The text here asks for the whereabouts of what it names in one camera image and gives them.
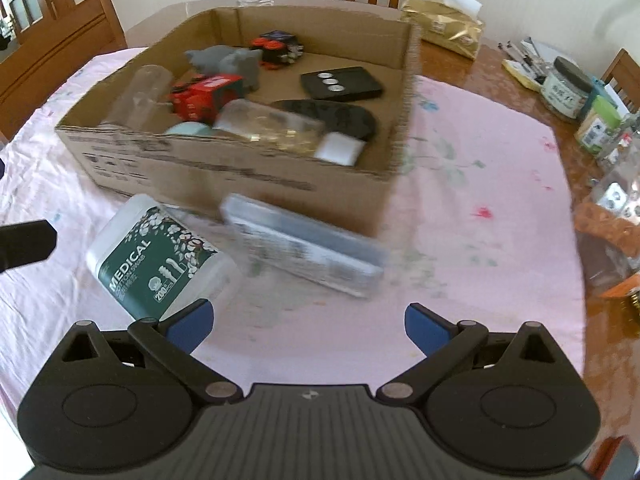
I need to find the black digital timer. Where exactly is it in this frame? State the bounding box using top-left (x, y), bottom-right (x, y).
top-left (300, 66), bottom-right (385, 102)

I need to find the green label cotton swab box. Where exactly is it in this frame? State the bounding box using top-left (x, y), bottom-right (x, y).
top-left (86, 193), bottom-right (241, 322)

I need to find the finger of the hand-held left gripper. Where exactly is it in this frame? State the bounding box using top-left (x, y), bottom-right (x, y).
top-left (0, 219), bottom-right (58, 274)

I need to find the yellow sponge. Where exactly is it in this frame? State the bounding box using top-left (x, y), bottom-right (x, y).
top-left (502, 59), bottom-right (545, 93)

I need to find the large clear jar black lid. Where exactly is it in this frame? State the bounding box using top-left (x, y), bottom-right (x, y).
top-left (573, 112), bottom-right (640, 292)

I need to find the grey elephant toy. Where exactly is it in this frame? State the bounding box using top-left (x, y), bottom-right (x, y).
top-left (185, 45), bottom-right (264, 93)

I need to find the small glass jar black lid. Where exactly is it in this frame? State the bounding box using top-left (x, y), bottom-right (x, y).
top-left (540, 56), bottom-right (596, 122)

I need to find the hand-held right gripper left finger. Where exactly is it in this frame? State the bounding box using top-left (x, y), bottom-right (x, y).
top-left (59, 298), bottom-right (246, 407)

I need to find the black oval case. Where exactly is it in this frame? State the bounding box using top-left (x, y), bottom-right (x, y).
top-left (271, 99), bottom-right (379, 142)

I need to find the orange cardboard box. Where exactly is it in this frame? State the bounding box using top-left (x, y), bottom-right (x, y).
top-left (599, 272), bottom-right (640, 302)

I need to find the green lid white container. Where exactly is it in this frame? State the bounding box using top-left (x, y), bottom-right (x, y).
top-left (574, 95), bottom-right (624, 157)

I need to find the pile of papers and pens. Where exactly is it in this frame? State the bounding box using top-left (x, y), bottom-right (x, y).
top-left (497, 37), bottom-right (571, 82)

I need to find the black and red toy car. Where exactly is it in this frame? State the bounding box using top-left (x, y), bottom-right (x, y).
top-left (250, 31), bottom-right (306, 72)

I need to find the pale teal plastic object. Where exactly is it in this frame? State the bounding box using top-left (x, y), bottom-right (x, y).
top-left (165, 122), bottom-right (215, 137)

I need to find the red toy fire truck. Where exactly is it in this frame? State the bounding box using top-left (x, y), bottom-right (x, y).
top-left (169, 74), bottom-right (244, 123)

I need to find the pink floral tablecloth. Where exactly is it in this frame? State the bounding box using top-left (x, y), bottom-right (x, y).
top-left (0, 46), bottom-right (587, 426)

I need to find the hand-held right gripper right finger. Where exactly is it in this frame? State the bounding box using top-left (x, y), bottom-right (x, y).
top-left (375, 303), bottom-right (559, 407)

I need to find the gold tissue pack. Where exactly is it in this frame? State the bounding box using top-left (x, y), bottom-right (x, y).
top-left (399, 0), bottom-right (486, 61)

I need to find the clear plastic case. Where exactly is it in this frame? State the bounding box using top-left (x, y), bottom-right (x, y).
top-left (220, 193), bottom-right (390, 300)

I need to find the clear bottle of yellow capsules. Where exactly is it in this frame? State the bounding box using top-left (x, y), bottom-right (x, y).
top-left (214, 99), bottom-right (367, 166)

